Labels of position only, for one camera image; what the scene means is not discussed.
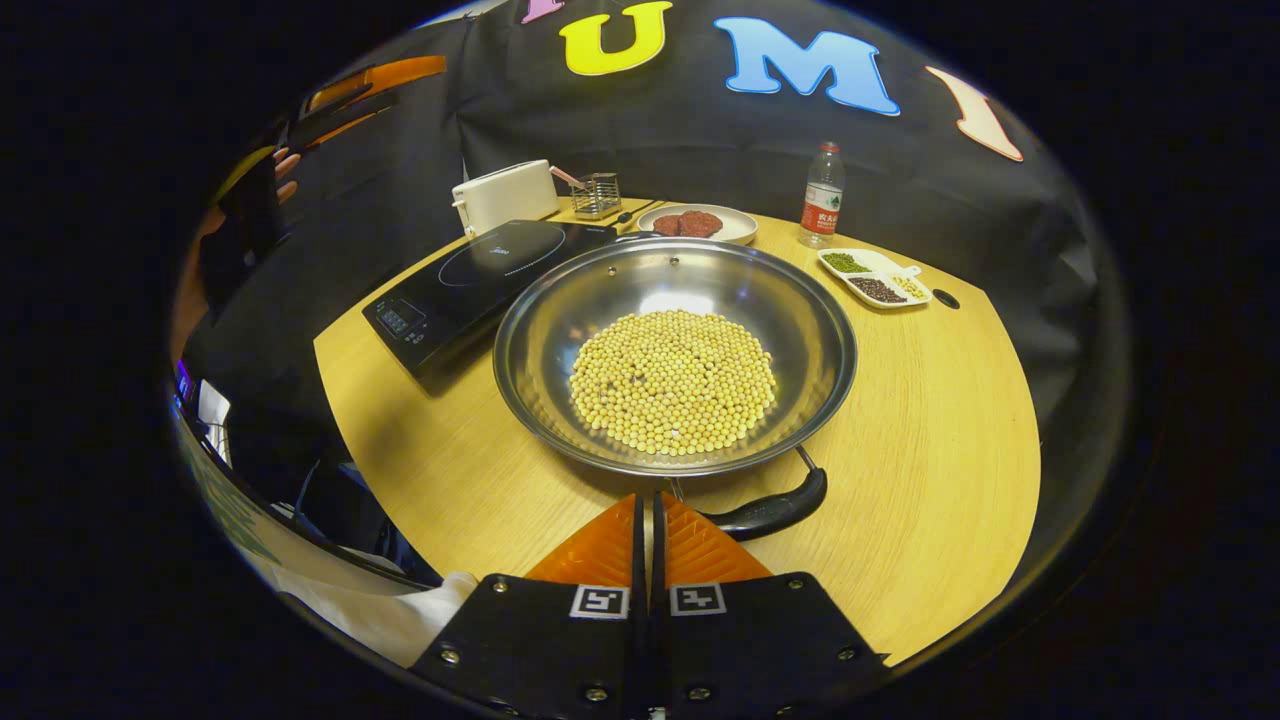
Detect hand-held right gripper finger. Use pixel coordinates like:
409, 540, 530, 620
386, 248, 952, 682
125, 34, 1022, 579
410, 490, 650, 720
650, 490, 891, 720

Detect black induction cooktop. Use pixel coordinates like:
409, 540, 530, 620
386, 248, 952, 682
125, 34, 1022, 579
362, 220, 618, 383

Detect steel pot with black handle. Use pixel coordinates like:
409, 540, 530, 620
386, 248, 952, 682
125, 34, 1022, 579
493, 232, 858, 543

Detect white toaster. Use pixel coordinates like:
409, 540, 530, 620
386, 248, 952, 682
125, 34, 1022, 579
452, 159, 561, 238

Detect pile of yellow soybeans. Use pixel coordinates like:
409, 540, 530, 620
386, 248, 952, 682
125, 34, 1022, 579
568, 309, 779, 458

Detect white cloth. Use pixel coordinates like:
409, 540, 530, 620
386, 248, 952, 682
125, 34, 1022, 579
265, 565, 481, 669

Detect red meat patties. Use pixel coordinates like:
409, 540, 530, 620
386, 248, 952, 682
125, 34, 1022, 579
652, 210, 724, 239

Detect black backdrop cloth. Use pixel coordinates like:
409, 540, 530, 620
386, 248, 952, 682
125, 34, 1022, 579
180, 0, 1101, 521

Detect white round plate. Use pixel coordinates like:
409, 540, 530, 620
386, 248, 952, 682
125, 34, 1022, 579
637, 204, 759, 247

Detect white divided dish of beans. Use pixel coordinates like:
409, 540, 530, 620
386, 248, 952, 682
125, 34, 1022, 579
817, 247, 934, 310

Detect clear water bottle red label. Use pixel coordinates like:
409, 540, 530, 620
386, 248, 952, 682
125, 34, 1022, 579
798, 141, 846, 249

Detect wire mesh utensil basket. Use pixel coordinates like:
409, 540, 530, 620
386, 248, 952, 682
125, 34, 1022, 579
570, 172, 623, 221

